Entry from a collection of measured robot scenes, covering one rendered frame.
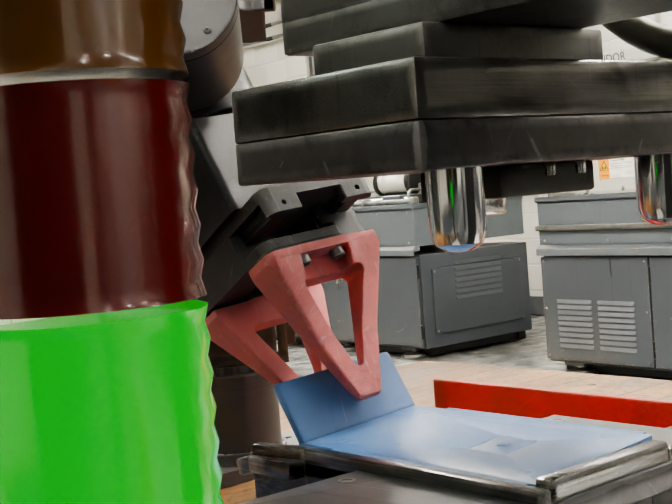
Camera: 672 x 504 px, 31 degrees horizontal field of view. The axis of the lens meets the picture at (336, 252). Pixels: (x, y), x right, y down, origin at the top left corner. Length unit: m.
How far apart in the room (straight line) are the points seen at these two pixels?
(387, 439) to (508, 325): 7.38
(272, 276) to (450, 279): 6.99
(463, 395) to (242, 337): 0.30
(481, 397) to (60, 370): 0.67
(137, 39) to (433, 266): 7.27
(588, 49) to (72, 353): 0.34
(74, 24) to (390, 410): 0.42
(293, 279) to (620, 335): 5.77
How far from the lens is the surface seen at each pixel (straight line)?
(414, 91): 0.38
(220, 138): 0.57
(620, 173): 6.23
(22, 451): 0.18
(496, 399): 0.82
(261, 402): 0.86
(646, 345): 6.20
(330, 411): 0.55
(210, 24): 0.53
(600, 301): 6.35
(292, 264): 0.54
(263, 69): 12.14
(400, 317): 7.53
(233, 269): 0.56
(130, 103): 0.18
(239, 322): 0.58
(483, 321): 7.73
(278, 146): 0.43
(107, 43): 0.18
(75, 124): 0.17
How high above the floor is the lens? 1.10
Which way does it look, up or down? 3 degrees down
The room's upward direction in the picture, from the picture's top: 4 degrees counter-clockwise
